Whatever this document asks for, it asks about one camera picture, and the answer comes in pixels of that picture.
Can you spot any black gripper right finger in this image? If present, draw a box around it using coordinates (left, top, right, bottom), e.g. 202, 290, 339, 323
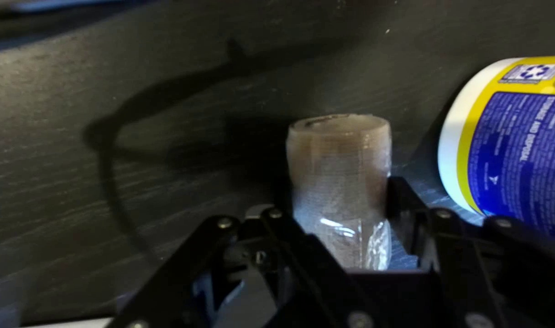
385, 174, 555, 328

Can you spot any clear plastic-wrapped roll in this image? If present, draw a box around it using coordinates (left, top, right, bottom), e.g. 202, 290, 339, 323
285, 113, 394, 272

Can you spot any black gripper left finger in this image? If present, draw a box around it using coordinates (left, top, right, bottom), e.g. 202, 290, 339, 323
106, 206, 389, 328

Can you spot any white wipes canister, yellow-blue label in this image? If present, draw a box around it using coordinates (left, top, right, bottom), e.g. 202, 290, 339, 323
436, 53, 555, 245

